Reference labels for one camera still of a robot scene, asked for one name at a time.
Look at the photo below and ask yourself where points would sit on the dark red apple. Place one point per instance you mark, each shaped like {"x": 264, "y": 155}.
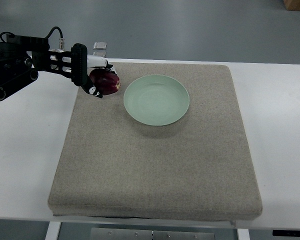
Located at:
{"x": 105, "y": 81}

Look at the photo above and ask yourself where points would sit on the cardboard box corner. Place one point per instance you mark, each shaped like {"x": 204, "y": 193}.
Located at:
{"x": 292, "y": 5}

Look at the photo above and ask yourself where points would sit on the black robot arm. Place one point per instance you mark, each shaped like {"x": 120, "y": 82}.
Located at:
{"x": 23, "y": 57}

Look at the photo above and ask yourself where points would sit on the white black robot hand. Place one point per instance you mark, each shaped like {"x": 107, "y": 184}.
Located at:
{"x": 96, "y": 62}

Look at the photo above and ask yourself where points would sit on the pale green plate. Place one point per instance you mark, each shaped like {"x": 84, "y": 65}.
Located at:
{"x": 156, "y": 100}

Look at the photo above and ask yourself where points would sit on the silver floor socket plate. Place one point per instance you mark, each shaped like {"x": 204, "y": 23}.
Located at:
{"x": 100, "y": 45}

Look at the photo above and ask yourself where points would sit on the metal table base plate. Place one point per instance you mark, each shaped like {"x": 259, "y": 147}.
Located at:
{"x": 135, "y": 234}

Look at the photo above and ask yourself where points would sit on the beige fabric cushion mat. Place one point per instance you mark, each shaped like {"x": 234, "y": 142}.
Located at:
{"x": 198, "y": 168}

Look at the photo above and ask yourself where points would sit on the black table control panel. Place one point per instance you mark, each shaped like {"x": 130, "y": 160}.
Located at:
{"x": 286, "y": 233}

